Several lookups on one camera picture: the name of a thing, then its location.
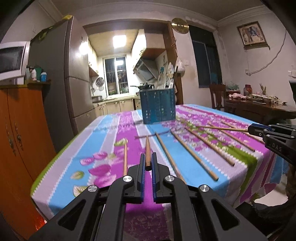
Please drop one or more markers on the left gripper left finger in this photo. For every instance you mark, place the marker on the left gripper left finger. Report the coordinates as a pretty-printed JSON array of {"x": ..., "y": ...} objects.
[{"x": 126, "y": 190}]

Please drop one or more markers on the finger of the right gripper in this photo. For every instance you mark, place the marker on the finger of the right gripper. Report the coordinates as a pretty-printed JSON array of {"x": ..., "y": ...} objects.
[
  {"x": 279, "y": 130},
  {"x": 282, "y": 145}
]

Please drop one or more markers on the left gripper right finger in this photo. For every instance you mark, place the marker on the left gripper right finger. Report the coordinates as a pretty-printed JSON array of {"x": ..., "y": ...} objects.
[{"x": 182, "y": 198}]

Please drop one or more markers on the wooden chopstick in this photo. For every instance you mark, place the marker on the wooden chopstick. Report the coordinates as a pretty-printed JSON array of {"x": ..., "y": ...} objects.
[
  {"x": 125, "y": 167},
  {"x": 214, "y": 147},
  {"x": 170, "y": 159},
  {"x": 233, "y": 137},
  {"x": 147, "y": 154},
  {"x": 204, "y": 166},
  {"x": 225, "y": 129}
]

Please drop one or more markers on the kitchen window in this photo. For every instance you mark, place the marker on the kitchen window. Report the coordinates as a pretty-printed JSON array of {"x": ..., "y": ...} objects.
[{"x": 116, "y": 75}]

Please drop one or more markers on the dark wooden side table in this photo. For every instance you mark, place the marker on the dark wooden side table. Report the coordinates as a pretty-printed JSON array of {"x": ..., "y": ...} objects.
[{"x": 260, "y": 113}]

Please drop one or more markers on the floral striped tablecloth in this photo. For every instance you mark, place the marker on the floral striped tablecloth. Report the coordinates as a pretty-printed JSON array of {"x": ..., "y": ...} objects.
[{"x": 72, "y": 191}]

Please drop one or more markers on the wooden chair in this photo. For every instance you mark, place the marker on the wooden chair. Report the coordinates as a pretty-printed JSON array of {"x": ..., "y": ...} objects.
[{"x": 217, "y": 92}]

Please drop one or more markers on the blue plastic utensil basket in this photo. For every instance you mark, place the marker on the blue plastic utensil basket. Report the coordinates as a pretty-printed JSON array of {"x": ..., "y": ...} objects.
[{"x": 158, "y": 105}]

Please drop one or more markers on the dark window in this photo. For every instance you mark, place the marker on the dark window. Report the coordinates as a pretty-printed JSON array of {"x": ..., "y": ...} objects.
[{"x": 206, "y": 57}]

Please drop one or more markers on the framed elephant picture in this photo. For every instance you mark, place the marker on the framed elephant picture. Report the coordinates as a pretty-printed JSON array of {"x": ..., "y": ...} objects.
[{"x": 252, "y": 36}]

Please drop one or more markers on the hanging white plastic bag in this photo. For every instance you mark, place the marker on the hanging white plastic bag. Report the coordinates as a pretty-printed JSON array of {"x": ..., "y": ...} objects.
[{"x": 179, "y": 66}]

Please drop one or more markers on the orange wooden cabinet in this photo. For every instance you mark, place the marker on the orange wooden cabinet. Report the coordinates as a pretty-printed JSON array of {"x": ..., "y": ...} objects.
[{"x": 26, "y": 149}]

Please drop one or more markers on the range hood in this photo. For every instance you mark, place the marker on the range hood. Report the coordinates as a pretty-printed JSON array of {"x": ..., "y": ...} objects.
[{"x": 146, "y": 70}]

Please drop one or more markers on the silver refrigerator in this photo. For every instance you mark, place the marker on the silver refrigerator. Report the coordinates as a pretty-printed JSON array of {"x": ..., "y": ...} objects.
[{"x": 62, "y": 52}]

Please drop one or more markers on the white microwave oven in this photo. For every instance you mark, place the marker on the white microwave oven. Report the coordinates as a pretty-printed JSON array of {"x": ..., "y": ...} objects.
[{"x": 14, "y": 59}]

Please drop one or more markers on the gold round wall plate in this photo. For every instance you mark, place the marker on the gold round wall plate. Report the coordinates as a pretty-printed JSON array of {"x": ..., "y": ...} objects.
[{"x": 180, "y": 25}]

